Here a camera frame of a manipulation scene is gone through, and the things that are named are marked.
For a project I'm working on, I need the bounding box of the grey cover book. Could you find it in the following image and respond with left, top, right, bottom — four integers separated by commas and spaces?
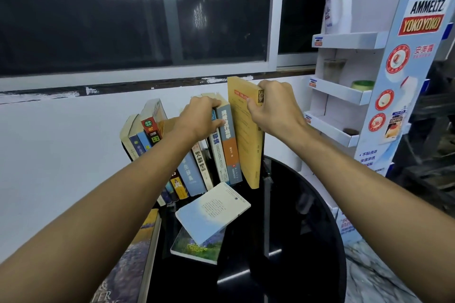
119, 114, 167, 207

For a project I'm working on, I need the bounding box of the clear glass cup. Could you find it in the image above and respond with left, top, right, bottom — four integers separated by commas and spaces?
322, 59, 347, 83

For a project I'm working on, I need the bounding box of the person's left hand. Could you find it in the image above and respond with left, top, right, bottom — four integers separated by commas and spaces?
172, 96, 227, 144

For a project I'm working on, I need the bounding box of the dark wooden bench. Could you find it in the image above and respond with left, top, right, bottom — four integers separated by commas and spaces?
391, 61, 455, 214

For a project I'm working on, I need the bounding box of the yellow book with black characters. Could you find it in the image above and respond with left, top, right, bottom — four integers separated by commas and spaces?
227, 76, 265, 190

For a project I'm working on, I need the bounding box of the person's left forearm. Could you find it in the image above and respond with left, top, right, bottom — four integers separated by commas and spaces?
0, 130, 192, 303

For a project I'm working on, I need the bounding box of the light blue thin booklet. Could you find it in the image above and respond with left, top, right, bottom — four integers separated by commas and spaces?
175, 182, 252, 247

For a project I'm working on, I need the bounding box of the lavender Hanyu Pinyin dictionary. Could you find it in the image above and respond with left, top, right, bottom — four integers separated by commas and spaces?
158, 117, 208, 197

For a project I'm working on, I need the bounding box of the cream book with barcode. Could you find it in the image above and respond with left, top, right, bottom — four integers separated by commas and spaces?
191, 140, 215, 192

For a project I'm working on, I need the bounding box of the large grey-teal book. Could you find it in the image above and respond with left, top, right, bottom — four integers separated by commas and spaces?
201, 92, 244, 186

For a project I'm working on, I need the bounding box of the Understanding Business textbook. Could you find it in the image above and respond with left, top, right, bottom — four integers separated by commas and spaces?
207, 109, 231, 185

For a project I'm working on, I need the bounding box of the row of books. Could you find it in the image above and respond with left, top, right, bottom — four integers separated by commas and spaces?
120, 139, 274, 207

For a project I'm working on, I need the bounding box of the round black table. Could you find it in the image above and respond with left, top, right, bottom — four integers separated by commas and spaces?
146, 155, 347, 303

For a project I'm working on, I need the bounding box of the person's right forearm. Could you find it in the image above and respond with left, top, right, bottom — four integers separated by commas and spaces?
286, 125, 455, 303

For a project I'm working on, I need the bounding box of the aluminium frame window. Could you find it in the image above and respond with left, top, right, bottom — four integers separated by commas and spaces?
0, 0, 333, 92

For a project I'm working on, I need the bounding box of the Van Gogh cover handbook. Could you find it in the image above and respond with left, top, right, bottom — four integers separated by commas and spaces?
91, 208, 163, 303

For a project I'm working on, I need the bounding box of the yellow book with blue spine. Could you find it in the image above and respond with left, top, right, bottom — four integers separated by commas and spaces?
127, 125, 174, 205

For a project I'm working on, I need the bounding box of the green landscape cover book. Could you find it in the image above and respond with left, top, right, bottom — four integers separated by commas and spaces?
170, 226, 227, 266

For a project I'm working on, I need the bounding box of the orange illustrated cover book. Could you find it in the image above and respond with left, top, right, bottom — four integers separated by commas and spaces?
140, 98, 191, 200

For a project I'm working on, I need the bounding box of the person's right hand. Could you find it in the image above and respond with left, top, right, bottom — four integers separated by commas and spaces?
246, 80, 310, 144

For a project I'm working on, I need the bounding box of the white cardboard display stand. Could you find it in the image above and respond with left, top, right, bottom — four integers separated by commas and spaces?
300, 0, 455, 243

